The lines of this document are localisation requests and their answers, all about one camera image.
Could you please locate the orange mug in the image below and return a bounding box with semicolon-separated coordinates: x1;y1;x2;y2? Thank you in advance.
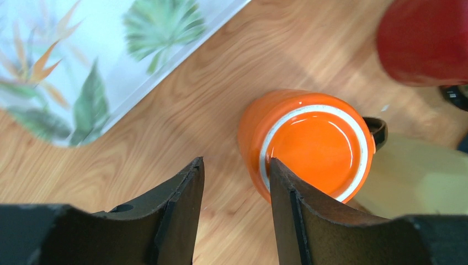
237;89;388;203

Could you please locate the light green faceted mug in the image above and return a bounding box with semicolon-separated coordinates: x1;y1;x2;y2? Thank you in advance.
354;134;467;218

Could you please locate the red mug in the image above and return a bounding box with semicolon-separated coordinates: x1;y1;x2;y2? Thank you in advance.
376;1;467;110

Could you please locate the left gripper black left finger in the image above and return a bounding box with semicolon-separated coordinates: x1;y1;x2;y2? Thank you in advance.
1;157;205;264

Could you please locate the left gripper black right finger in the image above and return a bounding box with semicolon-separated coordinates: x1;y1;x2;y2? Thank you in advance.
270;158;467;264

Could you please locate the leaf pattern tray mat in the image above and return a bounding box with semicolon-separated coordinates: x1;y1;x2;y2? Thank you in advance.
1;0;246;147

